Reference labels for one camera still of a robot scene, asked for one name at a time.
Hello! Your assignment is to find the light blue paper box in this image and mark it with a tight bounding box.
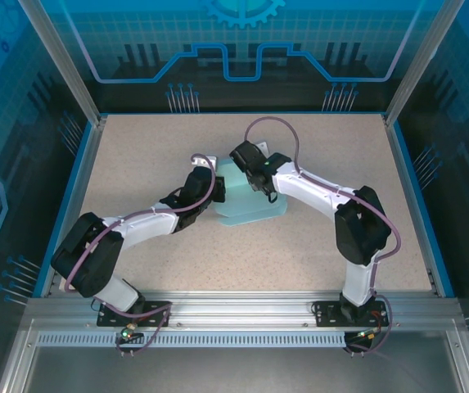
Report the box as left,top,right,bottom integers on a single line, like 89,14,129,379
213,160,289,228

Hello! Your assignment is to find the left power connector with light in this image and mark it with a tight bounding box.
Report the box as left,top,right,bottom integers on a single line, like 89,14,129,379
115,322,143,343

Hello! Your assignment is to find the power connector with light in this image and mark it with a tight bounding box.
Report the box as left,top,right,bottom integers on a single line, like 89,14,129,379
115,322,143,343
354,327,384,343

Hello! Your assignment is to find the metal front tray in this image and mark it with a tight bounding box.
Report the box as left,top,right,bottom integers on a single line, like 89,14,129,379
0,318,469,393

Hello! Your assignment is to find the right power connector with light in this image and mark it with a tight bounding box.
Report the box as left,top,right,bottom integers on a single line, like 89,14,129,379
354,327,384,343

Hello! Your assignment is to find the aluminium front rail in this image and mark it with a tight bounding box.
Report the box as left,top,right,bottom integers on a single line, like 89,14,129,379
25,290,464,328

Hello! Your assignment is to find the aluminium rail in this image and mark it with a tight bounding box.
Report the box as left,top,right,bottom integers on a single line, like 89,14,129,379
39,116,108,298
25,290,464,328

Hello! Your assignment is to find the aluminium left side rail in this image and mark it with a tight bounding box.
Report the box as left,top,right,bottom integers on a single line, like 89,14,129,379
39,116,108,298

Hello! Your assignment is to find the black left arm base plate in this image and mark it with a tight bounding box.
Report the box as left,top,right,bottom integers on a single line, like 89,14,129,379
97,300,173,328

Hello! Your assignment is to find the slotted grey cable duct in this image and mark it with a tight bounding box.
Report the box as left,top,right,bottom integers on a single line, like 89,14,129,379
36,331,352,349

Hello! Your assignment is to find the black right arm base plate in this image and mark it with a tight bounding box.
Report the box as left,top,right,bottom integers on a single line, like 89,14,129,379
313,300,390,328

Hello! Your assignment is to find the aluminium left frame post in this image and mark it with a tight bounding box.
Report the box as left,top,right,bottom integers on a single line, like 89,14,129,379
16,0,109,128

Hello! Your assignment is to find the aluminium frame post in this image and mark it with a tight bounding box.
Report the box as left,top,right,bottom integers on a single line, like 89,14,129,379
16,0,109,128
383,0,464,126

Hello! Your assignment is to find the aluminium right frame post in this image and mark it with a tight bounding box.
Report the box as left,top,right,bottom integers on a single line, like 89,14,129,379
383,0,464,126

